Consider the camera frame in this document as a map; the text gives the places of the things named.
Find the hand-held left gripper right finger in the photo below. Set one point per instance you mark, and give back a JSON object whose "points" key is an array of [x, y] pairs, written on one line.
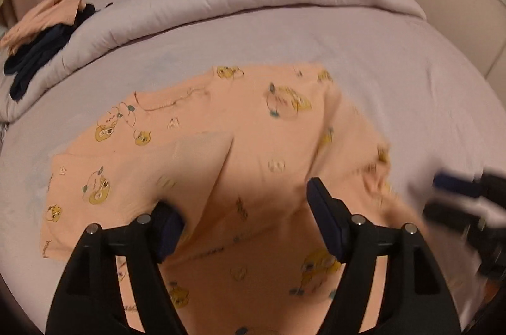
{"points": [[322, 208]]}

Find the dark navy clothes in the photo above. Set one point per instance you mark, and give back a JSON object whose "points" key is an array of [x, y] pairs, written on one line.
{"points": [[35, 58]]}

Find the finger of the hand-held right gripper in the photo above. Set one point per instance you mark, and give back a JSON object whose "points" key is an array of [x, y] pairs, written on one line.
{"points": [[446, 218], [454, 185]]}

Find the pale lilac bed sheet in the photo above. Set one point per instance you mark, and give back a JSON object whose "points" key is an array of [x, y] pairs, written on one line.
{"points": [[395, 82]]}

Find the peach cartoon print garment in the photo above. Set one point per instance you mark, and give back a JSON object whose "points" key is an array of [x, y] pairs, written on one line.
{"points": [[253, 145]]}

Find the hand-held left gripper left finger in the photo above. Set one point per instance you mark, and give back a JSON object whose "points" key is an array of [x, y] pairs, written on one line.
{"points": [[170, 228]]}

